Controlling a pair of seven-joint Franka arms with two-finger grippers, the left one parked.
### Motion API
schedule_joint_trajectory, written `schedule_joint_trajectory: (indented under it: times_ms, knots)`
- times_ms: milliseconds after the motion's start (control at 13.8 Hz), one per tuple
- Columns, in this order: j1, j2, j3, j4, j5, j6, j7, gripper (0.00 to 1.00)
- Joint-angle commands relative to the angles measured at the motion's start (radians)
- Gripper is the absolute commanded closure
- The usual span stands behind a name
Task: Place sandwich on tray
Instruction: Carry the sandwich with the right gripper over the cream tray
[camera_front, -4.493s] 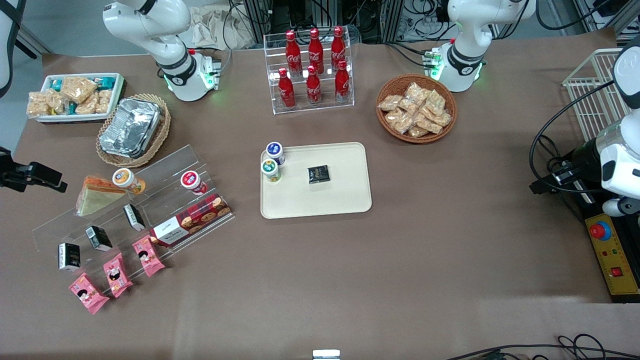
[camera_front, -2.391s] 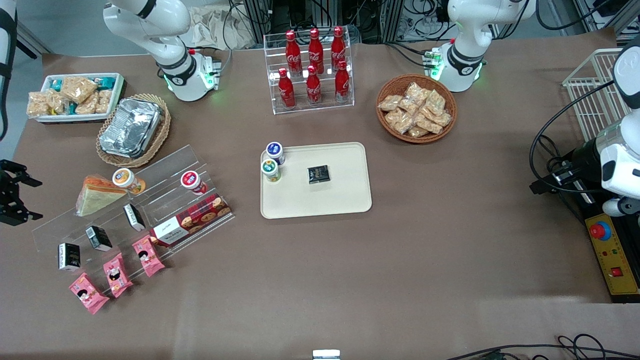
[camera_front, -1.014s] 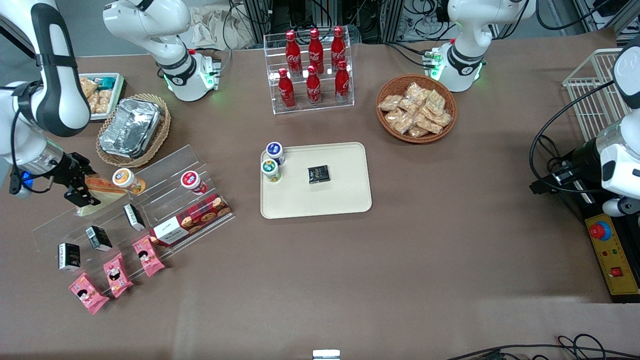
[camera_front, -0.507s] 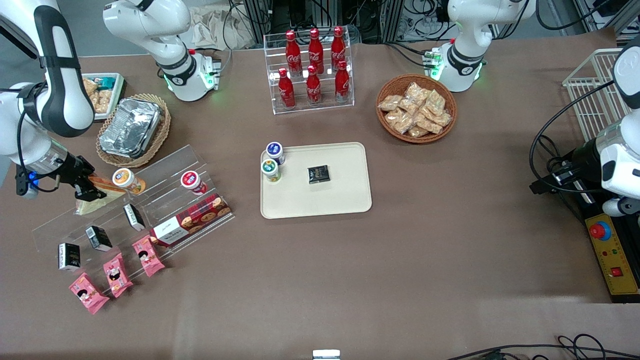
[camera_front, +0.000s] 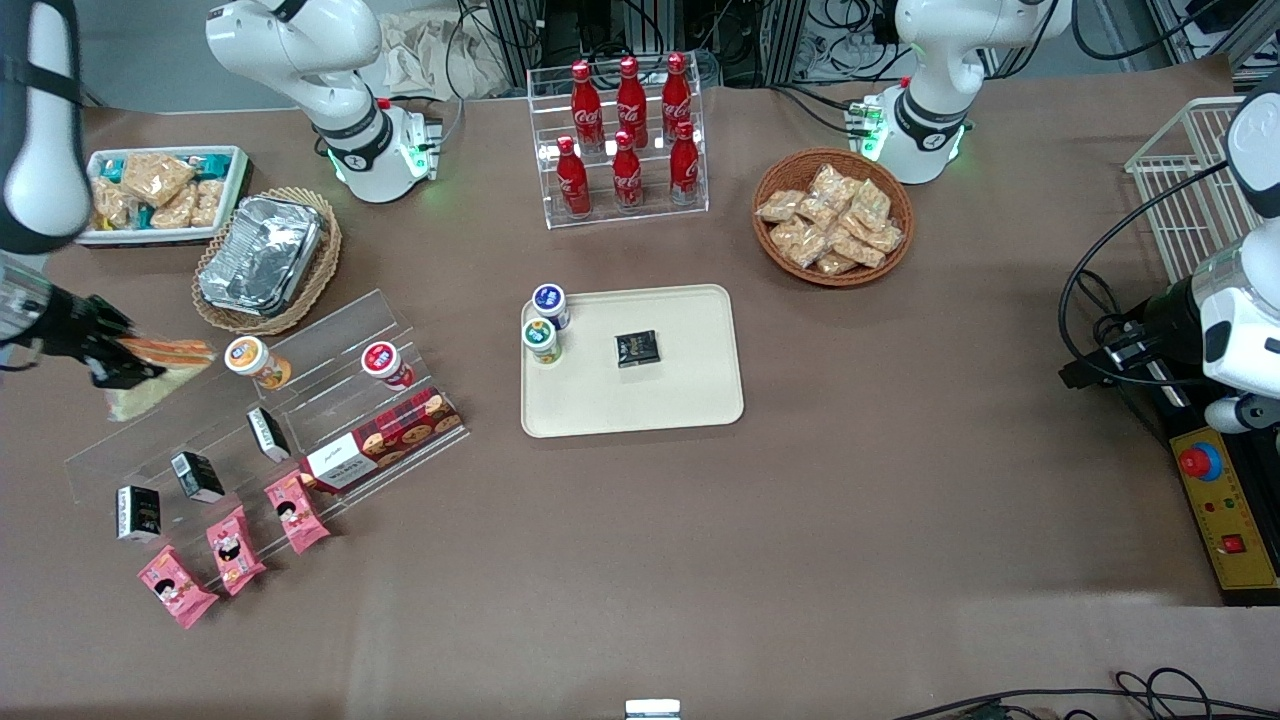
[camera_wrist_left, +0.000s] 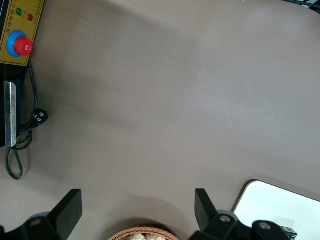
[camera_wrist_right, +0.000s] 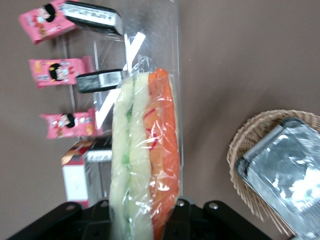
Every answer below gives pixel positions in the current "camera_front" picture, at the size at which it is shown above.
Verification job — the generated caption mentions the red lid cup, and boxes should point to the red lid cup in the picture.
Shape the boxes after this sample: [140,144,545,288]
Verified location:
[361,341,416,391]

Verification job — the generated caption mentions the small black white carton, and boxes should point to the small black white carton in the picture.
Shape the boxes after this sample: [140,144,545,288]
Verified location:
[116,485,162,543]
[171,451,226,504]
[247,406,292,464]

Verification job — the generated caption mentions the black floor cable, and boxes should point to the black floor cable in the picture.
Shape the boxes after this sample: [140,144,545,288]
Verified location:
[890,668,1280,720]

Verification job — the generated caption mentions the stacked aluminium foil trays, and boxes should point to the stacked aluminium foil trays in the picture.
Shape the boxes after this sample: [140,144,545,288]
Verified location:
[197,195,327,318]

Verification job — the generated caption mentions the triangle sandwich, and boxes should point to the triangle sandwich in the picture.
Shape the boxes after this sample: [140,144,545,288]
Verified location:
[107,337,217,422]

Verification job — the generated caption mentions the green lid cup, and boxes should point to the green lid cup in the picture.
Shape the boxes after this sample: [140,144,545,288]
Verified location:
[522,318,563,366]

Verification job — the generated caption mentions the white wire basket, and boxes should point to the white wire basket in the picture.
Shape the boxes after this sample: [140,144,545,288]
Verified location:
[1124,96,1263,287]

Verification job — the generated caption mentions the brown table cover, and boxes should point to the brown table cover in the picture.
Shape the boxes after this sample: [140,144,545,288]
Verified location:
[0,55,1280,720]

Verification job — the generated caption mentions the clear acrylic bottle rack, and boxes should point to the clear acrylic bottle rack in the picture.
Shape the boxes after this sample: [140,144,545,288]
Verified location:
[527,52,710,231]

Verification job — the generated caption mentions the white rectangular plastic bin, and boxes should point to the white rectangular plastic bin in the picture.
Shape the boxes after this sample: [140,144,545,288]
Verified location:
[78,145,251,248]

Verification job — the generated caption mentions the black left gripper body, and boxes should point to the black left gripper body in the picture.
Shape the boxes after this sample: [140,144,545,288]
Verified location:
[1105,278,1201,386]

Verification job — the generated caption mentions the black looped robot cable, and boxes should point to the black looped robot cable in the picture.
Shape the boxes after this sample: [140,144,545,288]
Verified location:
[1058,160,1241,401]

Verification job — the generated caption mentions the red plaid cookie box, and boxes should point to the red plaid cookie box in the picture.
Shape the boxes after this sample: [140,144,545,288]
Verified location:
[299,388,466,494]

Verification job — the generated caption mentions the clear acrylic stepped shelf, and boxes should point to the clear acrylic stepped shelf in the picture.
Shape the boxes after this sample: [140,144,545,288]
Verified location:
[63,288,471,546]

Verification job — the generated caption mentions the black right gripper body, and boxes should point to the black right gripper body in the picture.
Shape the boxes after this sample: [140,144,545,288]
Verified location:
[40,290,131,361]

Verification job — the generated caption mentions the aluminium rack with cables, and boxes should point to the aluminium rack with cables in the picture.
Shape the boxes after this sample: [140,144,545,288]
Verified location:
[460,0,901,89]

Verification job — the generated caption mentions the pink snack packet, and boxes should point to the pink snack packet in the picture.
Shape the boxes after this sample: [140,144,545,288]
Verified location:
[264,470,331,556]
[137,545,220,630]
[206,505,268,598]

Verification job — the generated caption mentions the yellow emergency stop box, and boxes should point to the yellow emergency stop box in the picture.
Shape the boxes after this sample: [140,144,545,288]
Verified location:
[1150,380,1280,607]

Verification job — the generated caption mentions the orange lid cup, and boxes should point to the orange lid cup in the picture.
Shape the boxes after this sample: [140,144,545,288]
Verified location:
[224,336,293,390]

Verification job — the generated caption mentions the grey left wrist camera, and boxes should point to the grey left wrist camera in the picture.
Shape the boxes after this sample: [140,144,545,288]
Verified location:
[1204,394,1280,435]

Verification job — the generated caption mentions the beige plastic tray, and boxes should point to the beige plastic tray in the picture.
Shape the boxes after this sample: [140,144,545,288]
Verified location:
[521,284,746,440]

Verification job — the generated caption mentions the red cola bottle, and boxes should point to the red cola bottle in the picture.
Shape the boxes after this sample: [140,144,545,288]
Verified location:
[669,121,700,206]
[556,136,592,218]
[616,56,649,149]
[662,52,693,141]
[570,60,605,153]
[611,130,644,211]

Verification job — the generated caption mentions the oval wicker basket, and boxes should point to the oval wicker basket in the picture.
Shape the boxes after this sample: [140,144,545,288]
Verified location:
[191,186,343,336]

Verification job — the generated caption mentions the round wicker basket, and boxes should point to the round wicker basket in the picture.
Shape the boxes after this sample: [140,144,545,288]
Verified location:
[752,148,915,289]

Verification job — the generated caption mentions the beige crumpled cloth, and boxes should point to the beige crumpled cloth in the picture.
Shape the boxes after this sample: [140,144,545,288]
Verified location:
[380,12,511,101]

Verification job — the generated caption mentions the blue lid cup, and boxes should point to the blue lid cup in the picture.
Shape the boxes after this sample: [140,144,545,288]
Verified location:
[532,284,572,331]

